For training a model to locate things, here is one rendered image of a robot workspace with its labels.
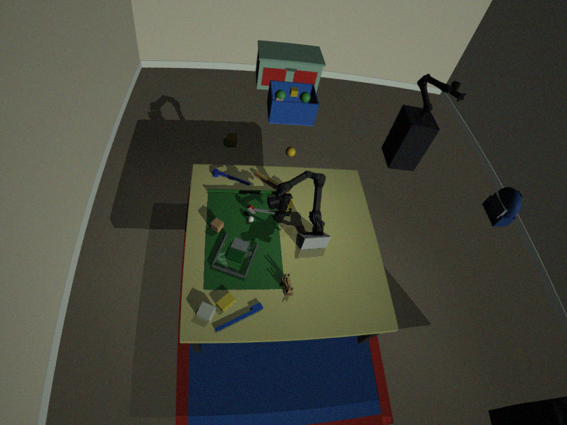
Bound tan cube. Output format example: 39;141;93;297
211;218;224;234

